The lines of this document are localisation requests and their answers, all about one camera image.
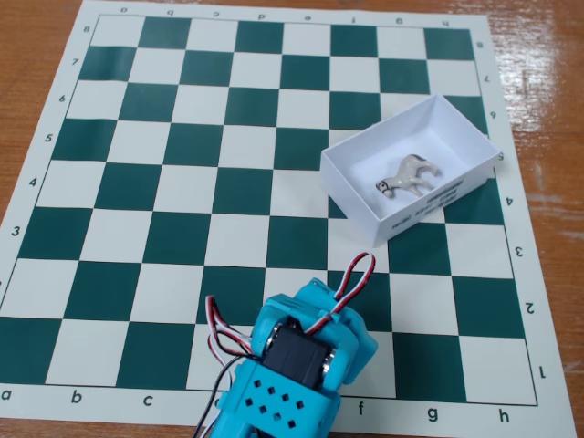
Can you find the green and white chessboard mat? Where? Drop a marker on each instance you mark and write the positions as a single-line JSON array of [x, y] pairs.
[[137, 182]]

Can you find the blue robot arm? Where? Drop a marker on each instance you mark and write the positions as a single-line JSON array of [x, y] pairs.
[[274, 410]]

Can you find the white open cardboard box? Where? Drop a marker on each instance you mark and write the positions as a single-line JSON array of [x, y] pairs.
[[356, 164]]

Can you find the grey and white toy horse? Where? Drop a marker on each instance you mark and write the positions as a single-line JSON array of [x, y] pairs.
[[408, 173]]

